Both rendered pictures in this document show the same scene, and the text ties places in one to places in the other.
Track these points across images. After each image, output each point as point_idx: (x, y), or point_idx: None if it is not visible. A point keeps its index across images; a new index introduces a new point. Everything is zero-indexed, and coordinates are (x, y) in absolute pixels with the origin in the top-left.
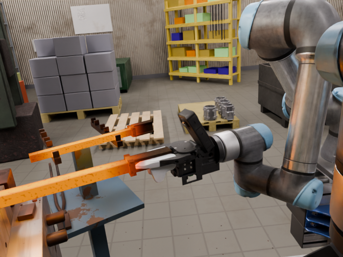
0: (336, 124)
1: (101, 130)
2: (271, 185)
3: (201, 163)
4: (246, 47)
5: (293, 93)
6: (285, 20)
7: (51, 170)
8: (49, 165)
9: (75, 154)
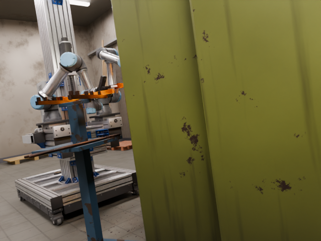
0: (54, 105)
1: (59, 100)
2: (98, 104)
3: None
4: (73, 65)
5: (56, 90)
6: (81, 59)
7: (50, 150)
8: (37, 153)
9: (82, 106)
